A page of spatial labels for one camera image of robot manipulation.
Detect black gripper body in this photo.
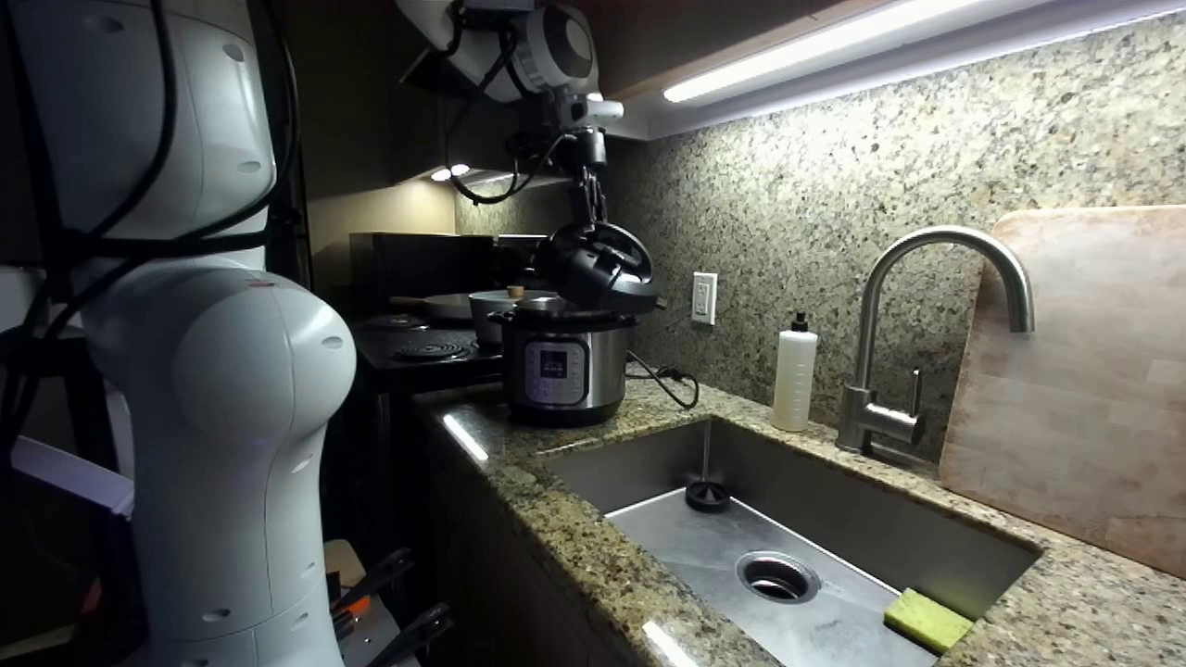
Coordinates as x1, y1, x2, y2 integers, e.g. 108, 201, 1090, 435
566, 157, 617, 216

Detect black rice cooker lid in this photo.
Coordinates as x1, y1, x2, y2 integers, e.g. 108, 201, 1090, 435
539, 217, 665, 318

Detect stainless steel rice cooker base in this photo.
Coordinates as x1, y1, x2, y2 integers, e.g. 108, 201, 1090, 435
496, 292, 643, 430

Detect black sink stopper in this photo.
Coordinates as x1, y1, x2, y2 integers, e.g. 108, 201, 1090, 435
684, 474, 733, 514

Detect stainless steel sink basin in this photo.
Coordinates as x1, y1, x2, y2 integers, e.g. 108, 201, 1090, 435
539, 411, 1051, 667

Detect round sink drain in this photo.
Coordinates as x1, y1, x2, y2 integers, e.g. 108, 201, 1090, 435
738, 553, 825, 606

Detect black stove top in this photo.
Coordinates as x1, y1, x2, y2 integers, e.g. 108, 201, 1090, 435
350, 228, 586, 399

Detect white soap bottle black cap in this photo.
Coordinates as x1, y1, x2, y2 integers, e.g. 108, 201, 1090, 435
771, 311, 825, 436

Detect under cabinet light strip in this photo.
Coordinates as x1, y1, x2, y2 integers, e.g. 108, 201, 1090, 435
659, 0, 1186, 110

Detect curved steel faucet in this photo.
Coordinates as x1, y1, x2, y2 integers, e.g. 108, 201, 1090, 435
833, 226, 1037, 463

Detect black red-tipped tool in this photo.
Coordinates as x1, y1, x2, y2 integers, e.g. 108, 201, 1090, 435
328, 543, 458, 667

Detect yellow green sponge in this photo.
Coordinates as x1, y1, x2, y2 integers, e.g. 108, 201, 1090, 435
883, 584, 978, 657

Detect wooden cutting board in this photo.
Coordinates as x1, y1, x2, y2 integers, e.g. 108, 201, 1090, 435
937, 201, 1186, 582

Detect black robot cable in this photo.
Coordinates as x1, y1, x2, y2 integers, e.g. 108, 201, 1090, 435
440, 33, 586, 208

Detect white wall outlet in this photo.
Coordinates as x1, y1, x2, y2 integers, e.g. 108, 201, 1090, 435
691, 268, 722, 331

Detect black cooker power cord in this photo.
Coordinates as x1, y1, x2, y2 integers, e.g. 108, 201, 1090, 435
624, 354, 705, 411

